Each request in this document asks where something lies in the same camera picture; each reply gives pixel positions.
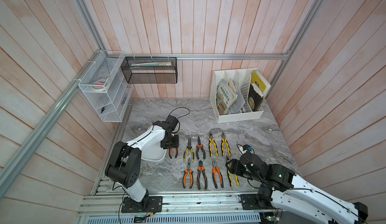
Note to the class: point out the white plastic storage box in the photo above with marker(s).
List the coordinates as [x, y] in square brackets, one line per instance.
[154, 154]

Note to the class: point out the white wire mesh shelf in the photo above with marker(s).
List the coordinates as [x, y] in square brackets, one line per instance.
[110, 105]

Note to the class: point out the colourful cover book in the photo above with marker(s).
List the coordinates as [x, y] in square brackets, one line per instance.
[226, 96]

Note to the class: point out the black mesh wall basket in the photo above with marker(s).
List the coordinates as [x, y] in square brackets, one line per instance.
[150, 70]

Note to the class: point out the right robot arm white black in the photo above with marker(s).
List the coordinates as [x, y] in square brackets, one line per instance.
[281, 188]

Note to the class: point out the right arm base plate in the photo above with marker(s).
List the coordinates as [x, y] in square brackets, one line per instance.
[255, 202]

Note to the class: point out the orange black greener pliers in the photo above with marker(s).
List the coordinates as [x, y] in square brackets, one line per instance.
[188, 173]

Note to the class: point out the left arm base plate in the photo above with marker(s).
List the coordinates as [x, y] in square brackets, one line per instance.
[150, 204]

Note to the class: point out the white file organizer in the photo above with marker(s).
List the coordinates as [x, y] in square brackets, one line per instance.
[240, 109]

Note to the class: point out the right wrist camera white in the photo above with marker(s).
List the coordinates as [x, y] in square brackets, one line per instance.
[246, 148]

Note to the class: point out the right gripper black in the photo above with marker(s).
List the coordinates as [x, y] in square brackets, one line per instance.
[235, 164]

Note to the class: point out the yellow handled pliers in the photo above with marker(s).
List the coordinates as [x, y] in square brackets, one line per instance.
[225, 148]

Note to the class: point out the tape roll on shelf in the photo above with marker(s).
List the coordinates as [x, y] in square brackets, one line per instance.
[100, 85]

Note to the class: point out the yellow black long-nose pliers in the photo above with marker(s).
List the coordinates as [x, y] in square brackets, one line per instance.
[189, 151]

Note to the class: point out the dark cover book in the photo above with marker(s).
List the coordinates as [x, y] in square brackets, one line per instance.
[255, 97]

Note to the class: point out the orange black long-nose pliers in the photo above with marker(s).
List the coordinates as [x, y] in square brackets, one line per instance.
[200, 147]

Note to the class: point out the orange black small pliers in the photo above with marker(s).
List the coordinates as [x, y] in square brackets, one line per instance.
[173, 153]

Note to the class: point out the aluminium rail frame front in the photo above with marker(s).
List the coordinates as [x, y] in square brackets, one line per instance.
[187, 202]

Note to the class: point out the yellow book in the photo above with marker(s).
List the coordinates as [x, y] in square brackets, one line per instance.
[260, 81]

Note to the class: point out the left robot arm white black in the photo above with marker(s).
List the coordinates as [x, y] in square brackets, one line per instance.
[124, 164]

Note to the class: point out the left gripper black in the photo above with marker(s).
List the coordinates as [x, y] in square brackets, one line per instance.
[175, 144]

